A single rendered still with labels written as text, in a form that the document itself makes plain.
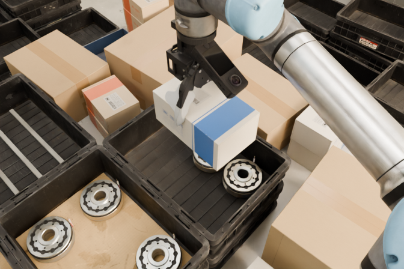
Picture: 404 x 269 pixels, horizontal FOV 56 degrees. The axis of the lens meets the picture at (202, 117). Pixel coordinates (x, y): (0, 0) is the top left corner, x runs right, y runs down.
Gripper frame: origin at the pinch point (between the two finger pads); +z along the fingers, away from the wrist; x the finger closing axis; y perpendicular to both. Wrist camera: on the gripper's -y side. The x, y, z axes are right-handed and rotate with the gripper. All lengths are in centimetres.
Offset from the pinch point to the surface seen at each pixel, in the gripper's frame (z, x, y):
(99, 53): 40, -16, 80
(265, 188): 18.0, -4.6, -15.8
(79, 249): 27.8, 34.6, 6.6
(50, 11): 61, -28, 158
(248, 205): 17.9, 1.5, -16.1
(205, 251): 17.9, 16.1, -17.1
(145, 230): 27.8, 20.4, -0.4
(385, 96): 62, -105, -9
